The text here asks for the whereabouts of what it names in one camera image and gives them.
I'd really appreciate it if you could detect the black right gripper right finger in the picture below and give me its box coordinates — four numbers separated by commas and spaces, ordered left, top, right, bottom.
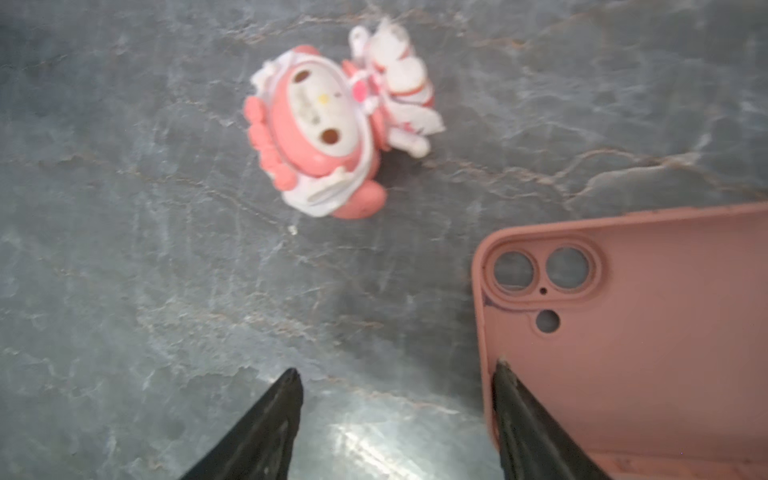
492, 362, 610, 480

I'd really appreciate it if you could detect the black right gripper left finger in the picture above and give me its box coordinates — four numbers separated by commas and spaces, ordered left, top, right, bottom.
182, 368, 304, 480

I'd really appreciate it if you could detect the pink phone case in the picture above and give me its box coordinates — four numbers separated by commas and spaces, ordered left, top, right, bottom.
472, 203, 767, 479

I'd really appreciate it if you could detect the pink white cupcake toy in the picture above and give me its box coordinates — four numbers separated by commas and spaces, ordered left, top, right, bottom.
243, 17, 445, 220

